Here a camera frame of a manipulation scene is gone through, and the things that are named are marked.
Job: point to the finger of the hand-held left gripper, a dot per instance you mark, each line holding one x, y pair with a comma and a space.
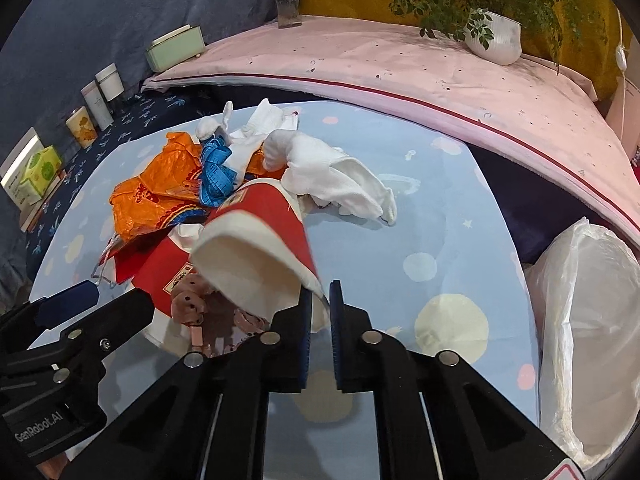
67, 302
125, 310

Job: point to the green tissue box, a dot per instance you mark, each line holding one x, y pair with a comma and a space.
175, 50

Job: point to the pink bed sheet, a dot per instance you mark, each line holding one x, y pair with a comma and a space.
400, 70

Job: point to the white jar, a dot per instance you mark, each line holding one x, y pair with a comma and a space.
110, 85

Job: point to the orange plastic bag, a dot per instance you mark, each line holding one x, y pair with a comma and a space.
150, 195

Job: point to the blue-grey hanging cloth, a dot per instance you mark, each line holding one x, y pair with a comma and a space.
100, 10

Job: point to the green carton box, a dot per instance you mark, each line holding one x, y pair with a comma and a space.
42, 170

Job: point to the large white cloth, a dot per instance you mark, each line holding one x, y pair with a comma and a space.
320, 170

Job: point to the green plant in white pot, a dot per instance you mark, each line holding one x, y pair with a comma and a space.
492, 35

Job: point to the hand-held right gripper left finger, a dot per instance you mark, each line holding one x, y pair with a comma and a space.
303, 345

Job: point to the white plastic bin bag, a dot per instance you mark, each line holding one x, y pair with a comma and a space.
580, 310

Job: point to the dark blue patterned cloth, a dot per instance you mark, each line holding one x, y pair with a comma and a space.
125, 125

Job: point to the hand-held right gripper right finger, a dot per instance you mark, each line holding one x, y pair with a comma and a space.
336, 340

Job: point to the red paper cup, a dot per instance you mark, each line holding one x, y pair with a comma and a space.
260, 220

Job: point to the blue measuring tape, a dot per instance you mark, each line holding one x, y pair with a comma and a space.
215, 170

